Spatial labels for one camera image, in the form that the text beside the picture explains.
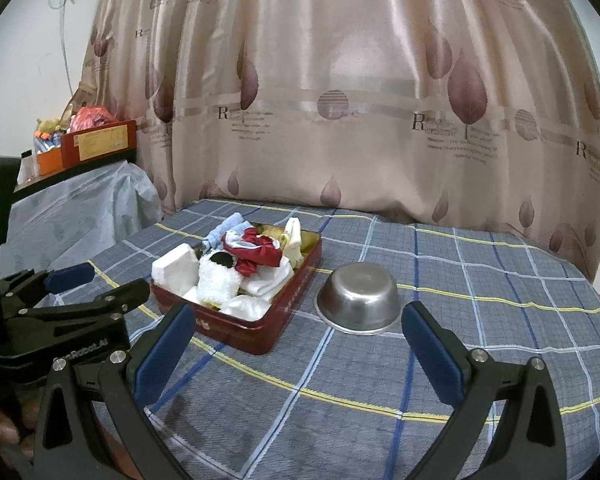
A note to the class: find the beige leaf print curtain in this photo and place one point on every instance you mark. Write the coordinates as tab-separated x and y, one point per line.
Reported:
355	110

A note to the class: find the red striped cloth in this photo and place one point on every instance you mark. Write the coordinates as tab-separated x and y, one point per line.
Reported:
260	255

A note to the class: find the steel bowl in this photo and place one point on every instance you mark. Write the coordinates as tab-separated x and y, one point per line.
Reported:
360	290

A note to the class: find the yellow plush toy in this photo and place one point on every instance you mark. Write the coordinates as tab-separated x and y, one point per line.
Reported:
49	125

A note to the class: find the small bottles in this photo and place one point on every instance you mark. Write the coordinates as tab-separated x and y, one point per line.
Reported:
47	141

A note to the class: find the grey plaid cloth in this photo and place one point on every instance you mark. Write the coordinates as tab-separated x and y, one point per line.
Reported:
330	400

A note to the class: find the brown labelled cardboard box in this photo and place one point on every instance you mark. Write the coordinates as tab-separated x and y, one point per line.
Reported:
100	142

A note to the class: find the red tin box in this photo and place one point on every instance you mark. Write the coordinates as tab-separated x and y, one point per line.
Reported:
260	330

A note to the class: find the red plastic bag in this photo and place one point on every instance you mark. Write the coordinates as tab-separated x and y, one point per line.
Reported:
92	119

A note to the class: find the dark side table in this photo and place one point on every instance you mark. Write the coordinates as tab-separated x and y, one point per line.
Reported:
80	171

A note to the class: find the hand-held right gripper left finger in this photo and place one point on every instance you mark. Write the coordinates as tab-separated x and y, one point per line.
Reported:
162	355

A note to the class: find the clear plastic sheet cover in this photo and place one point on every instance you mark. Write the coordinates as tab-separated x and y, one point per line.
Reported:
80	210

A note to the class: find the light blue towel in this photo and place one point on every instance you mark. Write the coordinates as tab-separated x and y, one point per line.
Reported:
232	222

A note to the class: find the small orange box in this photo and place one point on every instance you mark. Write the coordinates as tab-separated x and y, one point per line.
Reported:
50	160

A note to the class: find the white towel cloth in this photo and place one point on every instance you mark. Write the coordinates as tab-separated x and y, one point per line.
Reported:
267	280

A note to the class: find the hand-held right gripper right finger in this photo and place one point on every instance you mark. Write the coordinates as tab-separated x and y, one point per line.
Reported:
430	355

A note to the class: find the white yellow glove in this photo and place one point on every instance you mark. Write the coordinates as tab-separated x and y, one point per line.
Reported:
292	240

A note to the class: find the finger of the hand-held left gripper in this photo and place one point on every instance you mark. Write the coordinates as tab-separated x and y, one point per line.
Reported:
70	277
125	295

